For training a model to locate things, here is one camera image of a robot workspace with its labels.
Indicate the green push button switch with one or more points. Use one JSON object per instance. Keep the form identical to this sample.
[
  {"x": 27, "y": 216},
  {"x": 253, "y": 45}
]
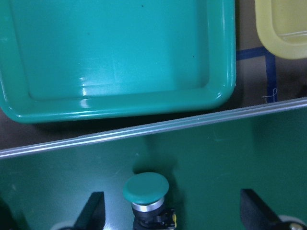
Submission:
[{"x": 146, "y": 193}]

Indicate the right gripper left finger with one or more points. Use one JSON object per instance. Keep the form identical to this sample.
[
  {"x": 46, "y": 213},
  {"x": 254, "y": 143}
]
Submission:
[{"x": 92, "y": 216}]

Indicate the green plastic tray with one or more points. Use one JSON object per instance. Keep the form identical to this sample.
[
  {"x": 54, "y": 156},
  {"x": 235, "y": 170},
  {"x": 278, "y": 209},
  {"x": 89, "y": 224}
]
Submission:
[{"x": 63, "y": 60}]

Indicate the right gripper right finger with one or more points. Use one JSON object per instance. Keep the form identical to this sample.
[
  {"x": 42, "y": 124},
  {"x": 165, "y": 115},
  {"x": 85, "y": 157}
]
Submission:
[{"x": 255, "y": 214}]

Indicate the yellow plastic tray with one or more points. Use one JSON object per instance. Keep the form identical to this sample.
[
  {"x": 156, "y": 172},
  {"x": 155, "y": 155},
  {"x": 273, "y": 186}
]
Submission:
[{"x": 282, "y": 27}]

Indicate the green conveyor belt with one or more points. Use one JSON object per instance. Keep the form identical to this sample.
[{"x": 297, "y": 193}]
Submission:
[{"x": 207, "y": 160}]

